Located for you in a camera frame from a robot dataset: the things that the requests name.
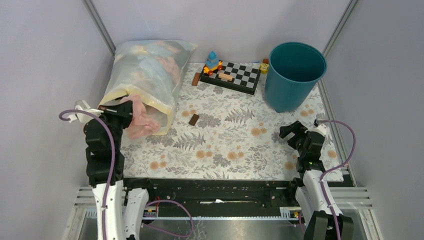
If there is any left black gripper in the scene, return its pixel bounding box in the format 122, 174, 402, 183
97, 99, 134, 149

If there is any pink trash bag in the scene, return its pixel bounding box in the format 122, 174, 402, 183
119, 94, 160, 140

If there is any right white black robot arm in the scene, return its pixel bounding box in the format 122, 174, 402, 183
279, 120, 354, 240

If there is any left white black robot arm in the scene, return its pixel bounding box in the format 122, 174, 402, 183
83, 100, 155, 240

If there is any teal plastic trash bin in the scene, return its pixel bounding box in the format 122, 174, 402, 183
264, 42, 328, 113

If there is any large translucent plastic bag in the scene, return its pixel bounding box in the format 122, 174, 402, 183
100, 40, 197, 136

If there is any dark brown wooden block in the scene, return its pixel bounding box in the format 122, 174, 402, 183
188, 114, 200, 126

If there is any floral patterned table mat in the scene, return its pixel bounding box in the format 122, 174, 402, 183
121, 63, 327, 180

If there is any yellow toy figure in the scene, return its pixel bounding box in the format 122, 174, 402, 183
259, 58, 270, 74

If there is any reddish brown wooden block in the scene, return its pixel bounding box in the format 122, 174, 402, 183
191, 72, 201, 86

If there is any black white checkerboard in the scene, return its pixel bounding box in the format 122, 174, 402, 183
199, 60, 261, 95

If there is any light wooden block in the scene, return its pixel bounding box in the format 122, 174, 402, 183
218, 73, 233, 82

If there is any colourful toy block train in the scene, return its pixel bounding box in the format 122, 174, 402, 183
203, 51, 223, 76

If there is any aluminium frame rail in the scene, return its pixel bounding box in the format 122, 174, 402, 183
74, 187, 373, 220

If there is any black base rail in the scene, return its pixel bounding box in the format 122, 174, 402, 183
123, 178, 297, 210

